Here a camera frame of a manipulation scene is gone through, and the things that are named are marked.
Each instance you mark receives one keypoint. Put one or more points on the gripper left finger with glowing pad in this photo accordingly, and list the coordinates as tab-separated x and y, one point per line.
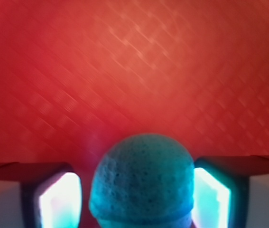
39	195

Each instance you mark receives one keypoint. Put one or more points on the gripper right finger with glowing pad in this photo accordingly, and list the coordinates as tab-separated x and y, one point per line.
231	192

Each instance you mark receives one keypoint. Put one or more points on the blue foam ball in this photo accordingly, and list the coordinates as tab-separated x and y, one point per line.
144	181

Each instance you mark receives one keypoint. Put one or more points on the red plastic tray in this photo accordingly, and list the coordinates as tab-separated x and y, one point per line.
77	76

